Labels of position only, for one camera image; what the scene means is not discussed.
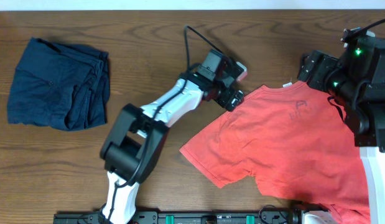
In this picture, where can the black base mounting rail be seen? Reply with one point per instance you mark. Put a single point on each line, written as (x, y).
(266, 215)

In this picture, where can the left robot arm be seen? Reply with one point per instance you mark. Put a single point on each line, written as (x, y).
(134, 144)

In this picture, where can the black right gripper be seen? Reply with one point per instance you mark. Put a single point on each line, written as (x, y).
(321, 65)

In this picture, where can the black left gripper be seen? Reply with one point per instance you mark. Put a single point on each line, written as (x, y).
(234, 104)

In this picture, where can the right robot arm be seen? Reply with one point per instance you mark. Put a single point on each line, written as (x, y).
(356, 80)

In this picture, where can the folded navy blue garment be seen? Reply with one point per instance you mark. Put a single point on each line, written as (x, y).
(62, 86)

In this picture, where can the red orange t-shirt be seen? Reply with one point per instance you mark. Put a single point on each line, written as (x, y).
(293, 141)

